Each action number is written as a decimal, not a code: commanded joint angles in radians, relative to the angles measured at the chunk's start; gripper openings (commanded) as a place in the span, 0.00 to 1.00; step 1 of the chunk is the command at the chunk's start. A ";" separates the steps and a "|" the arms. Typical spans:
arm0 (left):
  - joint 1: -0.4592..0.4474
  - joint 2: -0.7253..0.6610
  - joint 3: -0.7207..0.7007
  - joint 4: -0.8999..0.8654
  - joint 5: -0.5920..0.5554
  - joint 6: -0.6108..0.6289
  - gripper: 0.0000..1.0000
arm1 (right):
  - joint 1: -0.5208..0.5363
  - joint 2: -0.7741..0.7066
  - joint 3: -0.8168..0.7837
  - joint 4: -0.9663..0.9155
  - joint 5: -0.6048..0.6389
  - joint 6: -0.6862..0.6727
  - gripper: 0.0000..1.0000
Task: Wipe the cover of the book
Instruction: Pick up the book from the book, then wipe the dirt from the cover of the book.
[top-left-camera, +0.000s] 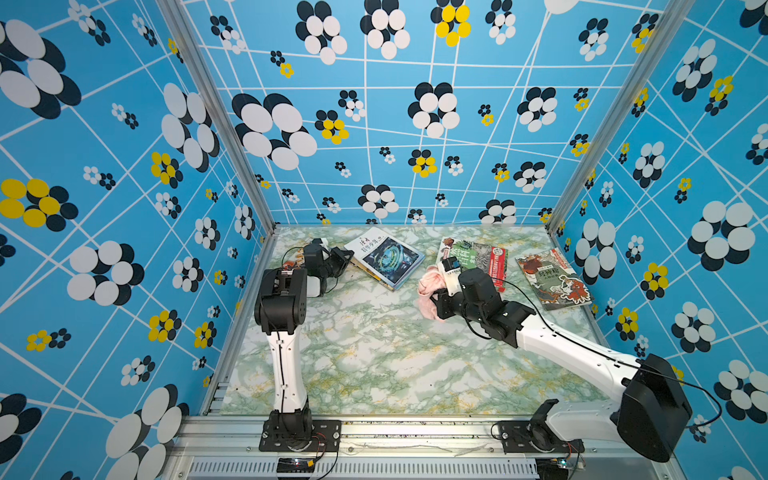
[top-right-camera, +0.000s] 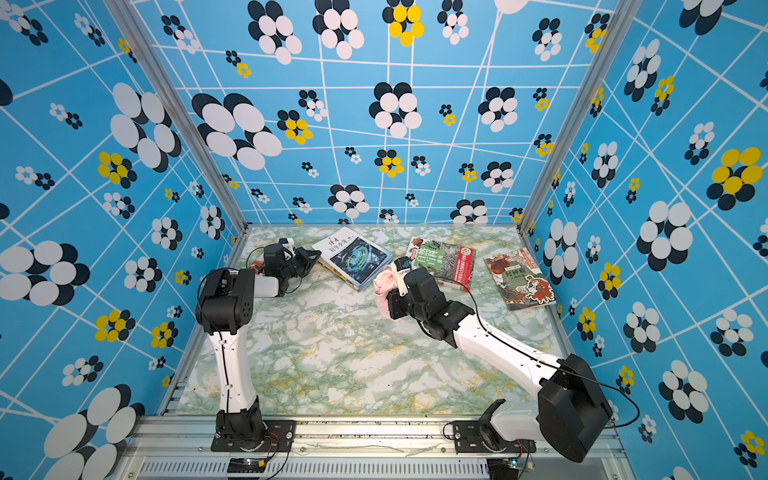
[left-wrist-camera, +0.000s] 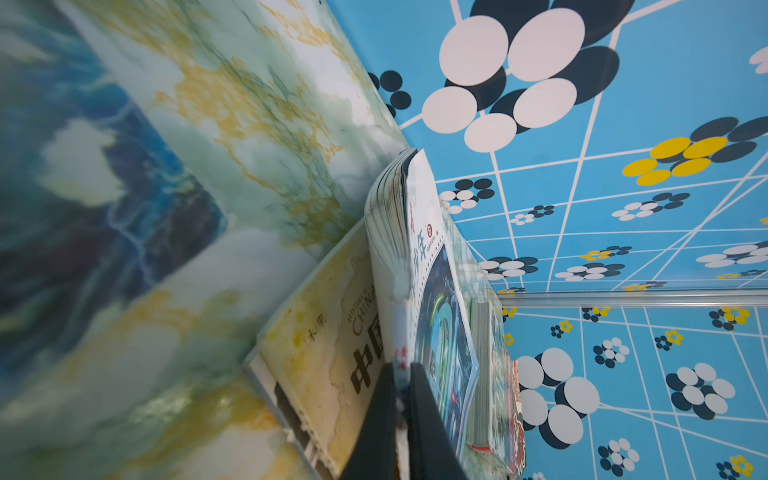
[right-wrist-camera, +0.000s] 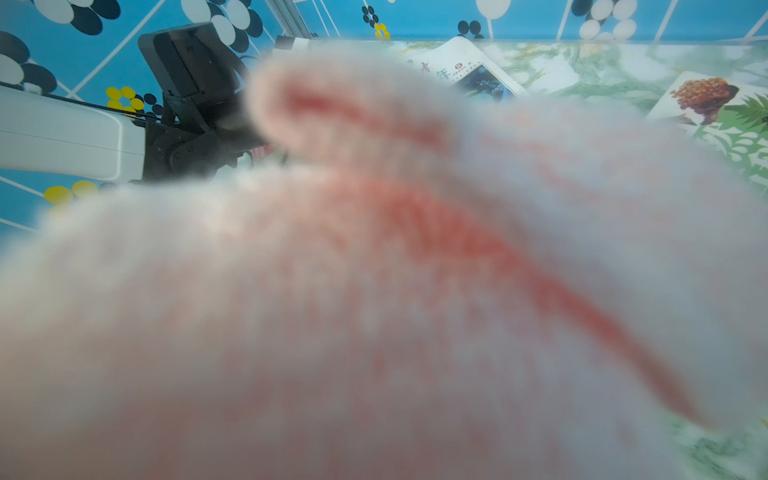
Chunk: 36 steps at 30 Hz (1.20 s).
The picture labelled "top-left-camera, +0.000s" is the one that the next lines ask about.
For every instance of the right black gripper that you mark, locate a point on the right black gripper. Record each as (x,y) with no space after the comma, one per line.
(442,303)

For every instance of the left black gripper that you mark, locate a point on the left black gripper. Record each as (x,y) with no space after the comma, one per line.
(337,257)

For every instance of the pink cloth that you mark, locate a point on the pink cloth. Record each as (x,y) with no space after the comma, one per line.
(428,285)

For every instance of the white book with galaxy cover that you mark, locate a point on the white book with galaxy cover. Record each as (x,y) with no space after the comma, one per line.
(387,259)

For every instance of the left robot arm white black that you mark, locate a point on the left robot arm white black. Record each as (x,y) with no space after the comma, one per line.
(280,311)

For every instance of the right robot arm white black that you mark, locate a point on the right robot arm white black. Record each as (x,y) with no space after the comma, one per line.
(645,407)

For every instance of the green red dinosaur book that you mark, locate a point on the green red dinosaur book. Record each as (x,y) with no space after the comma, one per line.
(471,254)

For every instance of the red brown illustrated book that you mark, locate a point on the red brown illustrated book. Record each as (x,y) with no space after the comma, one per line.
(553,280)

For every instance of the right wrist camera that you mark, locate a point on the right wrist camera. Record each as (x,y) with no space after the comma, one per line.
(450,269)

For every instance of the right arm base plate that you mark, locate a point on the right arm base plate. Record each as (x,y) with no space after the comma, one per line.
(517,436)

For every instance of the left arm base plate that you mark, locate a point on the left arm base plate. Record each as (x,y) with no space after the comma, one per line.
(289,436)

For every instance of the aluminium front rail frame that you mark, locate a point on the aluminium front rail frame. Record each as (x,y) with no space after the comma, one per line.
(392,447)

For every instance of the left aluminium corner post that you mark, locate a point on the left aluminium corner post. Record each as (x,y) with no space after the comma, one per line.
(179,27)

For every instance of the aluminium corner post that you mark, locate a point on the aluminium corner post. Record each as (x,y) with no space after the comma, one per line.
(670,23)
(179,27)

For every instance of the right aluminium corner post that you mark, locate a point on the right aluminium corner post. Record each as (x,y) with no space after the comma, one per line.
(670,23)

